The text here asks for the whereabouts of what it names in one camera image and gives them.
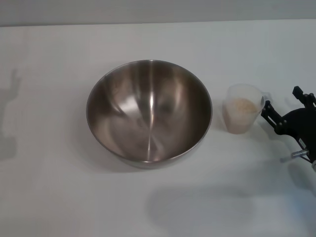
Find clear plastic measuring cup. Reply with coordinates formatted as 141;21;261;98
222;83;272;135

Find white rice grains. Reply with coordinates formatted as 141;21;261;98
223;97;260;135

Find stainless steel mixing bowl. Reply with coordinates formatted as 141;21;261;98
85;59;213;169

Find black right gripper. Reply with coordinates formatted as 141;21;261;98
261;85;316;163

